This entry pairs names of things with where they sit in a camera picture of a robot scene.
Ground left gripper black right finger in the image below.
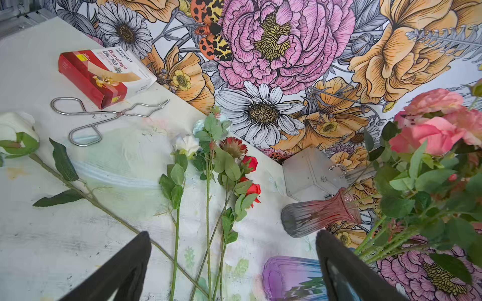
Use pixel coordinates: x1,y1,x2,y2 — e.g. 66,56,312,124
316,230,408,301

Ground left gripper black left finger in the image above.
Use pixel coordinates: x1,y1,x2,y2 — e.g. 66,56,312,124
62,232,151,300

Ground pink purple glass vase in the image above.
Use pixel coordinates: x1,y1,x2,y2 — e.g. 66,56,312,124
262,256,328,300

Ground dark pink glass vase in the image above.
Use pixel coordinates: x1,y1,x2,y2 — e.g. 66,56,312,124
281,188,362,238

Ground silver first aid case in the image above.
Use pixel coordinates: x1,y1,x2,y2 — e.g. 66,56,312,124
282,147,348,201

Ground white pink flower stem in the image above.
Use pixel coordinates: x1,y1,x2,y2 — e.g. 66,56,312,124
159,135,200,300

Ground white rose stem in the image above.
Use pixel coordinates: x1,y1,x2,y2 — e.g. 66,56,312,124
1,127,208,300

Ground red white small box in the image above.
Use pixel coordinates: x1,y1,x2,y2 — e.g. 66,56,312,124
58,46,157,109

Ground metal wire tongs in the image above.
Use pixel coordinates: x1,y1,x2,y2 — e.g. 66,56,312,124
50,97,171,147

